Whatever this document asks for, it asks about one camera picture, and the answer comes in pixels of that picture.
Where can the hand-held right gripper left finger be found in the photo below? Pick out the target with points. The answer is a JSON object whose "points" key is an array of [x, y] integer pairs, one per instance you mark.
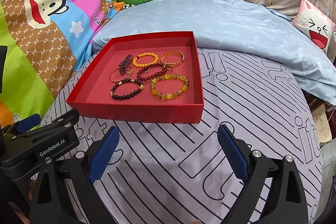
{"points": [[103, 155]]}

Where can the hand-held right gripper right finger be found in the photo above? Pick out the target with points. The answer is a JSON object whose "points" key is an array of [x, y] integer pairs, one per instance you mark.
{"points": [[233, 154]]}

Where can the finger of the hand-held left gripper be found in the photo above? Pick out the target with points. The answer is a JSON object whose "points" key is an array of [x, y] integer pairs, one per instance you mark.
{"points": [[27, 123], [60, 121]]}

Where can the red cardboard box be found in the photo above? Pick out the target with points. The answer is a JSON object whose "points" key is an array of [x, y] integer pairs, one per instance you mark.
{"points": [[131, 111]]}

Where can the thin gold bangle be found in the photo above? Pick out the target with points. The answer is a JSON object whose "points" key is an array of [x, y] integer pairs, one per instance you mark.
{"points": [[113, 78]]}

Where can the grey striped bedsheet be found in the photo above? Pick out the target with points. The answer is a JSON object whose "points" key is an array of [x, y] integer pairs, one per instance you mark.
{"points": [[249, 98]]}

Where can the colourful cartoon monkey blanket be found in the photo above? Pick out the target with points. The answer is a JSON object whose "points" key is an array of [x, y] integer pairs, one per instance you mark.
{"points": [[39, 43]]}

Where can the beige board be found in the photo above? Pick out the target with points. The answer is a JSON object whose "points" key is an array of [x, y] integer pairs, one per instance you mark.
{"points": [[321, 124]]}

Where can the light blue pillow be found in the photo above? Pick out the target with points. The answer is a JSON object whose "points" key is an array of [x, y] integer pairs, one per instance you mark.
{"points": [[236, 24]]}

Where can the pink cartoon face cushion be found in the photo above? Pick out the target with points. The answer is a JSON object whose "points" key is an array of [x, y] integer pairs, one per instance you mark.
{"points": [[315, 27]]}

